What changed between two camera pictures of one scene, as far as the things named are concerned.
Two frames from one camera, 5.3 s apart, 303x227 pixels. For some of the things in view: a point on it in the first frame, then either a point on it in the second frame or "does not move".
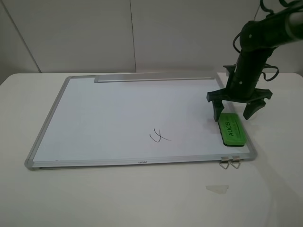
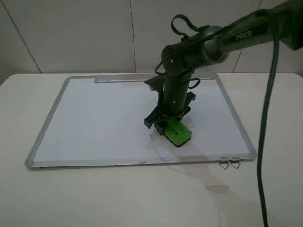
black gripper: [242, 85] -> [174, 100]
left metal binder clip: [224, 160] does not move
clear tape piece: [220, 189] does not move
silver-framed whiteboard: [117, 120] does not move
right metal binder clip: [236, 159] does not move
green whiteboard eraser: [232, 129] -> [176, 133]
